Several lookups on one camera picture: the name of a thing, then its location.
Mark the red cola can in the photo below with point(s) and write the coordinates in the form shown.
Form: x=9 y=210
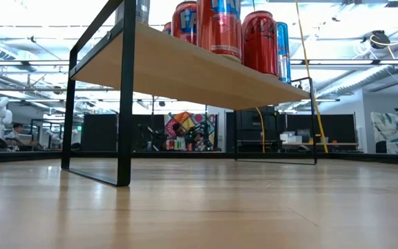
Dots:
x=259 y=43
x=219 y=31

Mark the orange soda can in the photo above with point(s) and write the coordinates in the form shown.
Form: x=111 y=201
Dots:
x=184 y=24
x=167 y=28

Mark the blue silver energy drink can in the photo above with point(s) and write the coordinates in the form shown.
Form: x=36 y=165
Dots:
x=284 y=52

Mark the white slim can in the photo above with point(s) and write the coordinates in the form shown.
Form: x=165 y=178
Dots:
x=143 y=12

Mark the small black robot arm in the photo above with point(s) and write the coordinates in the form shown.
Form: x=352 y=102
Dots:
x=204 y=138

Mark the wooden shelf black metal legs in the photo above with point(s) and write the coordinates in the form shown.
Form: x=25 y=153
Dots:
x=185 y=76

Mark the colourful poster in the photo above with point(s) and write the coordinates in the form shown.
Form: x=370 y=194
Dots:
x=192 y=119

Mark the person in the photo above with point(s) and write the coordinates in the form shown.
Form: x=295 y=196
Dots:
x=16 y=130
x=179 y=133

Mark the black equipment rack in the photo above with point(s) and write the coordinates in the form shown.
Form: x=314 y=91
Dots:
x=251 y=124

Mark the white box stack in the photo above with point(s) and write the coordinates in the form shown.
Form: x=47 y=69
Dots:
x=294 y=138

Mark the black partition panel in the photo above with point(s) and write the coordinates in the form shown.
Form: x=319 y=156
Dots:
x=99 y=133
x=339 y=128

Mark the white teal patterned cloth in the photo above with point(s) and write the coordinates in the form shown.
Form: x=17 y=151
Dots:
x=392 y=128

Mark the black ceiling-hung device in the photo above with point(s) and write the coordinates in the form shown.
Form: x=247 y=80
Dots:
x=379 y=38

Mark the black aluminium table frame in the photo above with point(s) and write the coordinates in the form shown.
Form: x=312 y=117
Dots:
x=29 y=156

